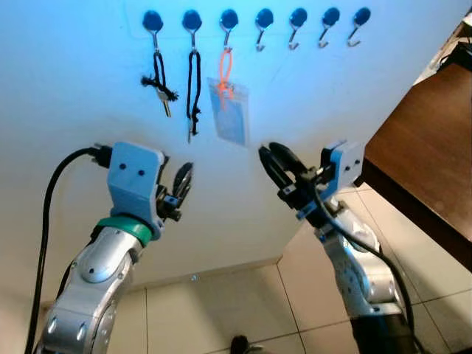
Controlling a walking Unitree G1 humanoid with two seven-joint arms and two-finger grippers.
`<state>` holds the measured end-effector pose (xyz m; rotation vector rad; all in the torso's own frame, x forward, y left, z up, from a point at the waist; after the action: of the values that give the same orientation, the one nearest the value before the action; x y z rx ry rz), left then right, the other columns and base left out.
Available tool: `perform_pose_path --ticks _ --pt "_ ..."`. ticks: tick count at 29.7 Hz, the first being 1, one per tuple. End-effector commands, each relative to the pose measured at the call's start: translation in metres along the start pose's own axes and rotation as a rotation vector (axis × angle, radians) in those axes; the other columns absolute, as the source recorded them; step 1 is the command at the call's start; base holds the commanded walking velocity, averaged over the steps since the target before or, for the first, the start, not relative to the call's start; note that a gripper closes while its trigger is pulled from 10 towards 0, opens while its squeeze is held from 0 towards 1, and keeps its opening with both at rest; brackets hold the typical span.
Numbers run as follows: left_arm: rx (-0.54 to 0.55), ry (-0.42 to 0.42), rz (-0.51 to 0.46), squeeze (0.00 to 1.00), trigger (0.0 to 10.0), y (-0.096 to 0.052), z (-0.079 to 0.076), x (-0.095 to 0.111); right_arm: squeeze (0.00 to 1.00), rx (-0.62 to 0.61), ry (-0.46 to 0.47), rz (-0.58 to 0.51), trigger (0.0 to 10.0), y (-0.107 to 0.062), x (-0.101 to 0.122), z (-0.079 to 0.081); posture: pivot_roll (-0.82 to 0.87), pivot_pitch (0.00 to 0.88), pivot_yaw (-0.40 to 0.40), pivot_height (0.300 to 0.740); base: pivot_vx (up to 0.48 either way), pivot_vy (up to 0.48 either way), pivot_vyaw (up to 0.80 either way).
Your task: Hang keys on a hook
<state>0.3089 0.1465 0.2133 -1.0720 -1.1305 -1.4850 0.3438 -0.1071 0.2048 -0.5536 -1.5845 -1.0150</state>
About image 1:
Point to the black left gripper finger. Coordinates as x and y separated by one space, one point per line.
164 165
183 181

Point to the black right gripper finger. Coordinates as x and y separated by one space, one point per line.
287 157
271 166

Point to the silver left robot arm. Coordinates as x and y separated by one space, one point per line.
96 265

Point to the white partition panel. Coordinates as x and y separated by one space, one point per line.
295 96

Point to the clear badge holder orange loop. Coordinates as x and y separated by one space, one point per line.
230 118

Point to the dark brown wooden table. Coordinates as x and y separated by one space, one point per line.
428 155

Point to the black robot foot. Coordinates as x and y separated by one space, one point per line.
240 344

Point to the black bag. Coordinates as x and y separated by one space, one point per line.
461 55

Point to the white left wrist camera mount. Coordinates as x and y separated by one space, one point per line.
134 181

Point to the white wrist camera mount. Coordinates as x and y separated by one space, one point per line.
134 181
345 164

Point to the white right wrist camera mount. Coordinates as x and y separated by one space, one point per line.
345 164

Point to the blue-based metal wall hook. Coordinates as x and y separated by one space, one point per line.
153 21
361 15
264 18
228 18
192 20
331 16
298 17

